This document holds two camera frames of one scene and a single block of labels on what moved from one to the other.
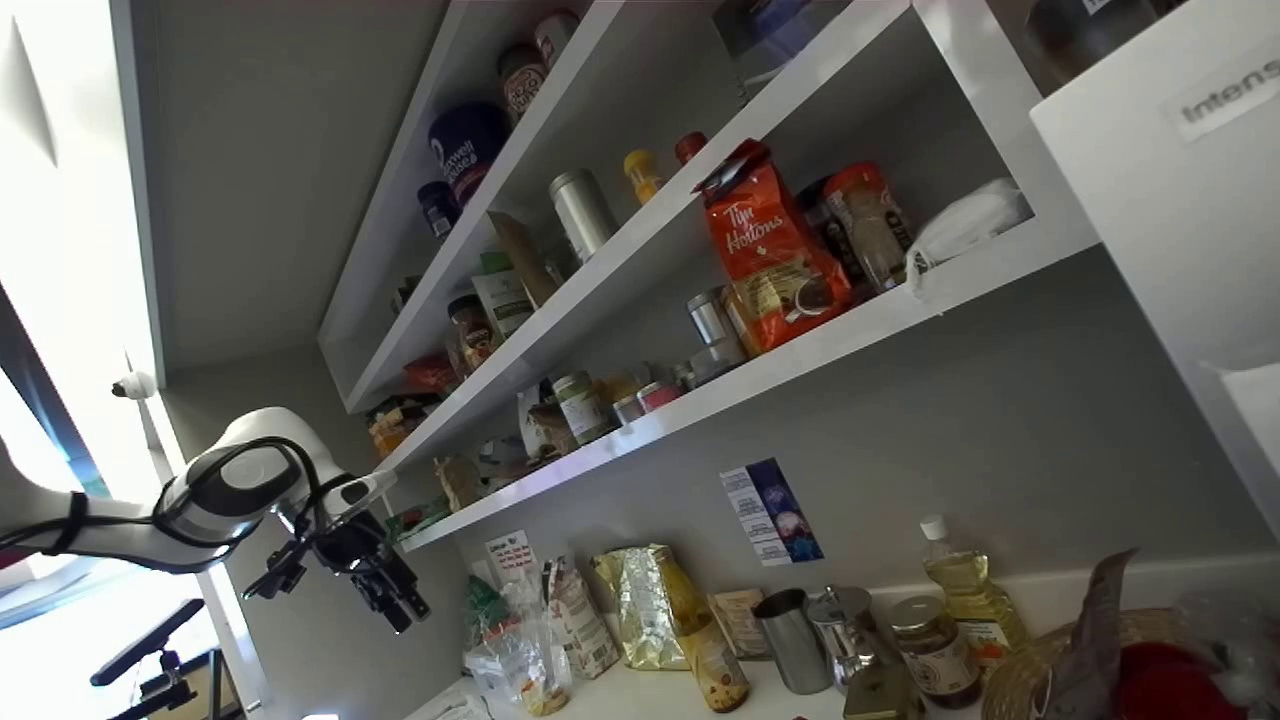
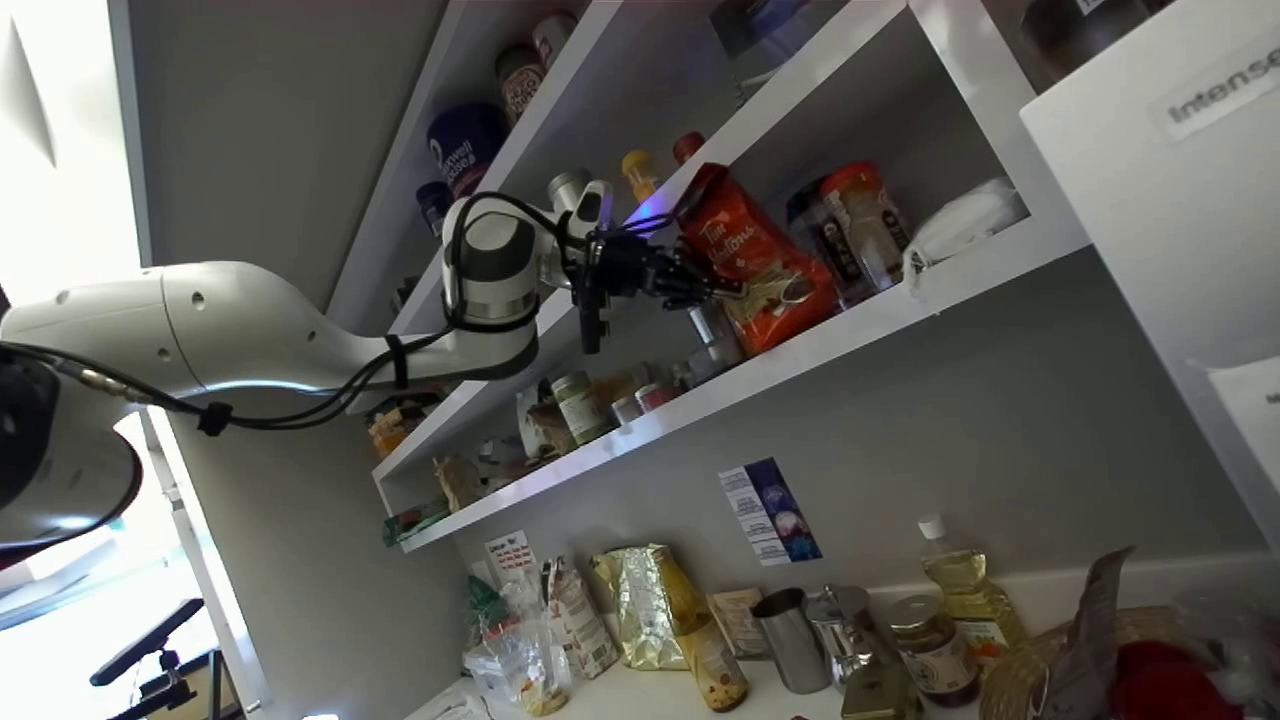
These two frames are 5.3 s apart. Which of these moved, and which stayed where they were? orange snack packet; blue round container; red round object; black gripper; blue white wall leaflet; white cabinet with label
Moved: orange snack packet; black gripper
Stayed: white cabinet with label; blue round container; red round object; blue white wall leaflet
